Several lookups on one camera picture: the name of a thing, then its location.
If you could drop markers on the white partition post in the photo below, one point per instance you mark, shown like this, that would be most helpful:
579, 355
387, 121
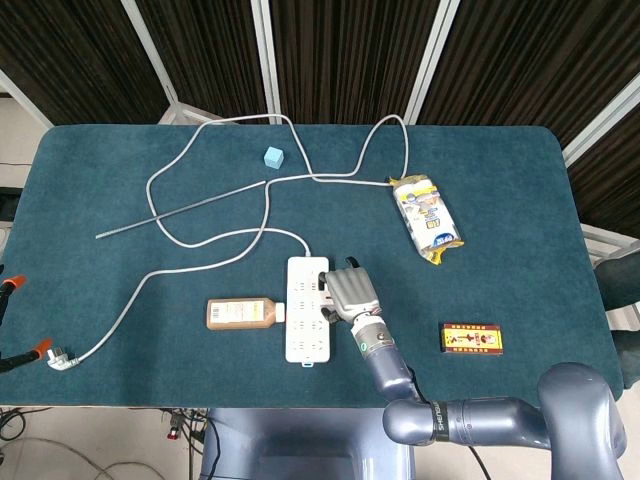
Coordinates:
22, 97
600, 120
265, 60
430, 65
150, 55

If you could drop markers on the light blue cube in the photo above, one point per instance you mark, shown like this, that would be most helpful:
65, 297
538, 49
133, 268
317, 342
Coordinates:
273, 158

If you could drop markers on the brown liquid plastic bottle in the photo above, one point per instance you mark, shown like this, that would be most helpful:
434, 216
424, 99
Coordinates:
235, 314

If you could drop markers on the white power strip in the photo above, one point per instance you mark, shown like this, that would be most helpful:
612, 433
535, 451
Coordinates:
305, 340

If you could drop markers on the thin metal rod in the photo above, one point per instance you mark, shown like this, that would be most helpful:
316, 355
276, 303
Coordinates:
200, 203

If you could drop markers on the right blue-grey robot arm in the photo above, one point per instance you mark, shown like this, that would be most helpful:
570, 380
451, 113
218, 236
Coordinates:
475, 420

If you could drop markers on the dark ribbed partition panel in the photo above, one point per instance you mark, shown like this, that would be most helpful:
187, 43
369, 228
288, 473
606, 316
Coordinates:
350, 55
540, 60
75, 50
210, 50

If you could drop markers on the yellow white snack package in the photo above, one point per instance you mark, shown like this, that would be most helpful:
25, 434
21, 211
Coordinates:
425, 215

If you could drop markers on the blue-grey robot torso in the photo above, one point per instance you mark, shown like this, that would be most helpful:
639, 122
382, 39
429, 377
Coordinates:
300, 445

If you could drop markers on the teal table mat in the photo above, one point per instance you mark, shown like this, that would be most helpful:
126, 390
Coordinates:
450, 290

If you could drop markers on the dark grey office chair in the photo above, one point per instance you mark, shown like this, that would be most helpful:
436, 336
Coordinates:
622, 285

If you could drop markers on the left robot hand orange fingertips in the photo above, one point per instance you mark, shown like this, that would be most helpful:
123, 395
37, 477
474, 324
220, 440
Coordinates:
10, 295

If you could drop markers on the red yellow small box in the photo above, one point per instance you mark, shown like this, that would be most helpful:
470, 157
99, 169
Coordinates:
471, 340

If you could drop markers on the white three-pin plug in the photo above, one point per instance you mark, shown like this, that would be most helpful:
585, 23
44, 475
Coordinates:
62, 361

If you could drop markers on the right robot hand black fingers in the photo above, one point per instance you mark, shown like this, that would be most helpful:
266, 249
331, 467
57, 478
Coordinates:
355, 292

